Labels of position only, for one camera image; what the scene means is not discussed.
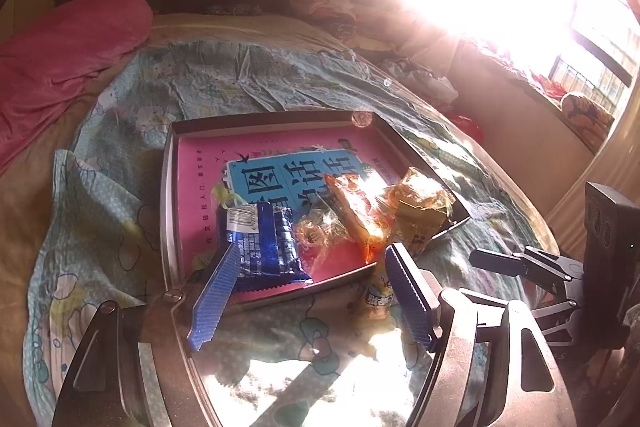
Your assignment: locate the orange plush toy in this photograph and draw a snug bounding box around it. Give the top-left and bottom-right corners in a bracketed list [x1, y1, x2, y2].
[560, 92, 616, 138]

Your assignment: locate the orange stick snack packet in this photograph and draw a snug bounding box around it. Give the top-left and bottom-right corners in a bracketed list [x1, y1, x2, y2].
[324, 172, 391, 265]

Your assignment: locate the clear golden pastry packet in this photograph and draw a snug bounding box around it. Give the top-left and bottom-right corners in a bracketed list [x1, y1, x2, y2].
[384, 167, 456, 258]

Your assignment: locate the pile of clothes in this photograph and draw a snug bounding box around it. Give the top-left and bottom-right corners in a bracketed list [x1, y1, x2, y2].
[292, 0, 361, 28]

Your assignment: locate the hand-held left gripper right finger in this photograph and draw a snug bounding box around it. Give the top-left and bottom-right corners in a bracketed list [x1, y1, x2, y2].
[385, 243, 578, 427]

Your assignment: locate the blue cartoon printed blanket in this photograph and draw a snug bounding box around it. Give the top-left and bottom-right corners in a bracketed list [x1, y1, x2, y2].
[27, 42, 556, 427]

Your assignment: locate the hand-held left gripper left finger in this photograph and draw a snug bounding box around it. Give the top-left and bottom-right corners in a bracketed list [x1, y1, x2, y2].
[52, 242, 243, 427]

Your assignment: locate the blue snack packet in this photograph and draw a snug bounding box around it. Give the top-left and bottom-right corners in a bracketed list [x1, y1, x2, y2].
[220, 202, 313, 293]

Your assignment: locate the long yellow brown snack packet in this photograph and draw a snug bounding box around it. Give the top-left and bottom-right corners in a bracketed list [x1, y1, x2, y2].
[362, 252, 401, 320]

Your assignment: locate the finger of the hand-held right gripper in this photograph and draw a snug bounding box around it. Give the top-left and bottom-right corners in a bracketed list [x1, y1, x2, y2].
[530, 298, 587, 346]
[470, 247, 585, 289]

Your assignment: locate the window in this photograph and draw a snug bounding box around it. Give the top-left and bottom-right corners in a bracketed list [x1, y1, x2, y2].
[390, 0, 640, 108]

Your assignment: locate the red cloth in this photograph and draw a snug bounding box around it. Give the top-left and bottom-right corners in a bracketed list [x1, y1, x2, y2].
[445, 112, 486, 142]

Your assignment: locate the white crumpled cloth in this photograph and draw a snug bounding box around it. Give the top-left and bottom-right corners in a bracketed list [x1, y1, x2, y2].
[385, 57, 458, 102]

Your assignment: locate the clear brown cake packet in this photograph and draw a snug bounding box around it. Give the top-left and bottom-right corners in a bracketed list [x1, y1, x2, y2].
[292, 202, 351, 258]

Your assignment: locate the dark shallow cardboard box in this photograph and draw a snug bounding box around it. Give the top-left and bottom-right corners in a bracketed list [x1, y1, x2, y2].
[159, 109, 472, 310]

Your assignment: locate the yellow green pastry packet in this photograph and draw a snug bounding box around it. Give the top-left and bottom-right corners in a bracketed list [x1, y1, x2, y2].
[210, 184, 241, 210]

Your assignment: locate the pink pillow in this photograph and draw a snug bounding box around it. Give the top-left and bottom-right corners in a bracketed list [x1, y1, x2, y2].
[0, 0, 153, 172]

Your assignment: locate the black white patterned cloth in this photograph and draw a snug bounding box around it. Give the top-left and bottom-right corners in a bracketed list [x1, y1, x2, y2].
[205, 3, 263, 16]

